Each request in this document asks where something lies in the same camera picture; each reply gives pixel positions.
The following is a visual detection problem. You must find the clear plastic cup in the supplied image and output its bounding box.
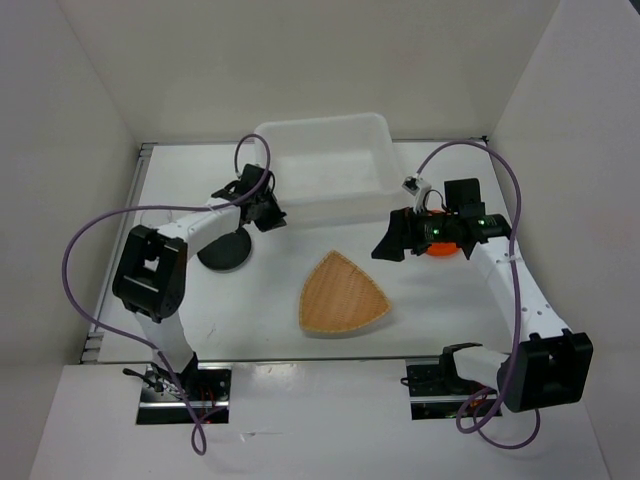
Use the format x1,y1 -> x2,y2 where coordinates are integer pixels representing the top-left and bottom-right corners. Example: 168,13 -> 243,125
137,208 -> 174,229

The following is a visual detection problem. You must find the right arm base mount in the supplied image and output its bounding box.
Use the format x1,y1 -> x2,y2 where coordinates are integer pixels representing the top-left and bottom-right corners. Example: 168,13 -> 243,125
400,357 -> 484,421

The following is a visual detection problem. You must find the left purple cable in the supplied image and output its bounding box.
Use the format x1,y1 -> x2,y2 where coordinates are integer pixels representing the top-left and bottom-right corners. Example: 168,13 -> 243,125
61,133 -> 274,456

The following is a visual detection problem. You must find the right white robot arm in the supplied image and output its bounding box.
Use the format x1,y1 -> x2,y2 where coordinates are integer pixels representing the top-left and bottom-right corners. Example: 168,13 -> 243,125
371,177 -> 593,413

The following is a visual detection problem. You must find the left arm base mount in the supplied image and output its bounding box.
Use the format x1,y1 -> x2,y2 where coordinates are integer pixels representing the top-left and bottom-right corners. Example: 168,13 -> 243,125
122,365 -> 232,426

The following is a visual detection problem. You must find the woven bamboo basket tray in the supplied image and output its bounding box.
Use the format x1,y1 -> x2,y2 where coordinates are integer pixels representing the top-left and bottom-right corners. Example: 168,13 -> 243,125
298,250 -> 392,335

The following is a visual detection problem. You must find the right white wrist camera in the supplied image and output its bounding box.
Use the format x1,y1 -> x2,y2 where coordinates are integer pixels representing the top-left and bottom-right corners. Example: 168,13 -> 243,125
401,174 -> 432,212

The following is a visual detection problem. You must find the orange plastic plate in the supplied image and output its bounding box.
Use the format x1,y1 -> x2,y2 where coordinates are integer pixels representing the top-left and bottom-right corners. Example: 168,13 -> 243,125
426,242 -> 459,257

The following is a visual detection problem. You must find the black round bowl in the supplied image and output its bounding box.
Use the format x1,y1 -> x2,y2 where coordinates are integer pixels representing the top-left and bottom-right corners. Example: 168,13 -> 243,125
197,228 -> 252,273

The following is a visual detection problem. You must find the aluminium frame rail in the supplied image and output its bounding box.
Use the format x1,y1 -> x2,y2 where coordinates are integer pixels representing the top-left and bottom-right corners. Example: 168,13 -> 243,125
80,142 -> 155,365

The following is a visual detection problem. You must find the clear plastic bin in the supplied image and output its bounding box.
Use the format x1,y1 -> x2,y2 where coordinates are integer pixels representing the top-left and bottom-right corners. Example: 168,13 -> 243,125
254,113 -> 407,227

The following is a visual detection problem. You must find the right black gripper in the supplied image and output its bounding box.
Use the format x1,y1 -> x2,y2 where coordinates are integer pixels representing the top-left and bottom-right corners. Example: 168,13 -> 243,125
371,202 -> 458,260

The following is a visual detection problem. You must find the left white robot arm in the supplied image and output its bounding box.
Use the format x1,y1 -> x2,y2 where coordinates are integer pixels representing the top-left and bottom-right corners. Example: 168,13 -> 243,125
112,165 -> 286,400

